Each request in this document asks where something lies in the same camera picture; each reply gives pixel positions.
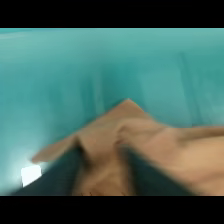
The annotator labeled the tan shirt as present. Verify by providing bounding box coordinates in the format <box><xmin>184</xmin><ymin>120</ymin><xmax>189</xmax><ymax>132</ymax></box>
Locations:
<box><xmin>31</xmin><ymin>98</ymin><xmax>224</xmax><ymax>197</ymax></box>

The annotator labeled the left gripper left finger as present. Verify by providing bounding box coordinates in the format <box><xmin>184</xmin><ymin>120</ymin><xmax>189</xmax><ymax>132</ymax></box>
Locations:
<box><xmin>13</xmin><ymin>144</ymin><xmax>84</xmax><ymax>197</ymax></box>

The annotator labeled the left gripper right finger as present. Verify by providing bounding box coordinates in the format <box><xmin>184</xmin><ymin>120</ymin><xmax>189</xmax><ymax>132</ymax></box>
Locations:
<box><xmin>121</xmin><ymin>146</ymin><xmax>196</xmax><ymax>197</ymax></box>

